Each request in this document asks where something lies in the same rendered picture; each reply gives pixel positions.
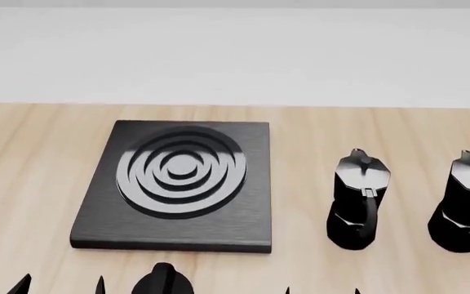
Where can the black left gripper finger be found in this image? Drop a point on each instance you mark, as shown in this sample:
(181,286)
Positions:
(20,287)
(100,286)

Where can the black square stove plate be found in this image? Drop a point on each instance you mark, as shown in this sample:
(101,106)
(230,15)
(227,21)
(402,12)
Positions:
(227,226)

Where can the black moka pot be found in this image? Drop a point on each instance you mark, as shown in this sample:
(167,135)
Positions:
(357,183)
(463,190)

